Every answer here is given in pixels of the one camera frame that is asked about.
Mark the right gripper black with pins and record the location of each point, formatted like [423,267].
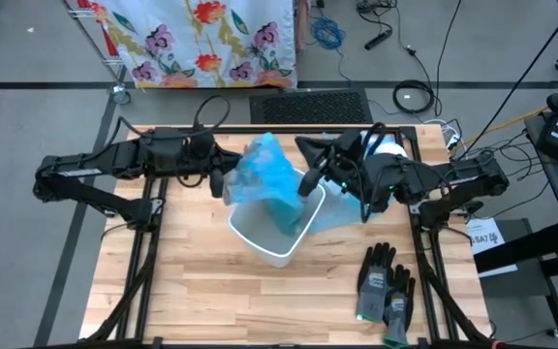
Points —
[356,165]

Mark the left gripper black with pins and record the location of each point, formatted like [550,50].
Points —
[201,150]

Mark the long bright blue trash bag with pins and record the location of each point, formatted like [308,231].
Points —
[264,169]

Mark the white plastic trash bin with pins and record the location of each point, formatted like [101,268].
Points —
[255,228]

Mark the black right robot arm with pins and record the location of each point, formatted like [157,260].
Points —
[468,174]

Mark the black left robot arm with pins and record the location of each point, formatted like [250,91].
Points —
[114,157]

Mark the blue bag roll white wrapper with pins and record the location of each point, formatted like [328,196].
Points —
[395,148]

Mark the floral printed cloth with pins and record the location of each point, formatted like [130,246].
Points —
[196,43]

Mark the pink hanging cloth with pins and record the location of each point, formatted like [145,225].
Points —
[302,26]

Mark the black power strip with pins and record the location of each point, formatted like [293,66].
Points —
[378,40]

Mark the white power strip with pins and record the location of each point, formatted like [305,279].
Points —
[452,138]

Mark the grey black work glove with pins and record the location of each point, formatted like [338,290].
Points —
[397,310]
[375,286]

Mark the white paper sign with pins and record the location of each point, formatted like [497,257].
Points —
[494,231]

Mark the black metal stand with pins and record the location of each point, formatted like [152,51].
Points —
[526,247]

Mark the black desk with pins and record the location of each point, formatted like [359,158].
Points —
[550,194]

